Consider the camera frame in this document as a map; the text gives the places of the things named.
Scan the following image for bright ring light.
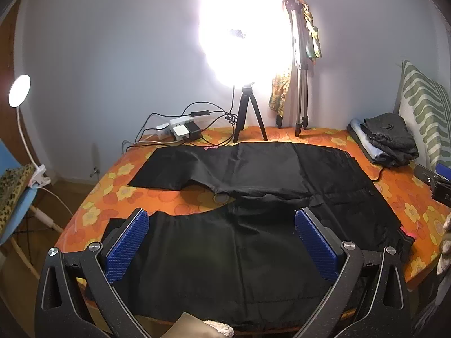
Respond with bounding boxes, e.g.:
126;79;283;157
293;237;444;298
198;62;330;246
197;0;292;86

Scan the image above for folded grey garment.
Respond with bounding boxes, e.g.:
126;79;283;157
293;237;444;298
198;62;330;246
361;113;419;168

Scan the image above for green striped pillow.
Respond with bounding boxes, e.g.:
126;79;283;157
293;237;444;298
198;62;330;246
395;60;450;170

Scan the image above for right gloved hand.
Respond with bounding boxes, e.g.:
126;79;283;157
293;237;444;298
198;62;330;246
437;215;451;275

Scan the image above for left gloved hand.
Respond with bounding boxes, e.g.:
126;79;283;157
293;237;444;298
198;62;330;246
204;321;235;337

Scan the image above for white power strip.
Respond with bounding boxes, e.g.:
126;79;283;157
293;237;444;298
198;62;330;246
156;116;202;142

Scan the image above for silver tripod stand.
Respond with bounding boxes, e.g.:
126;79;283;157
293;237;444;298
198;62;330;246
284;0;309;137

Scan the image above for leopard print cushion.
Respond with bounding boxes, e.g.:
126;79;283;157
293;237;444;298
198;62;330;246
0;163;34;233

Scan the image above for blue chair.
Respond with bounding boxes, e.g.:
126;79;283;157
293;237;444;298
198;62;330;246
1;142;63;279

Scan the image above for black pants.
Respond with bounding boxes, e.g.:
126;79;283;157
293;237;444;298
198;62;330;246
115;142;413;330

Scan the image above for white clip desk lamp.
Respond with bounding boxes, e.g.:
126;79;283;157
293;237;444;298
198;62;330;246
8;74;51;188

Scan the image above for black charger cables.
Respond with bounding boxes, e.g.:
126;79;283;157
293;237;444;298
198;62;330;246
121;101;241;150

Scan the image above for small black tripod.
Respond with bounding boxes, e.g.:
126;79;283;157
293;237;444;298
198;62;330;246
232;83;268;144

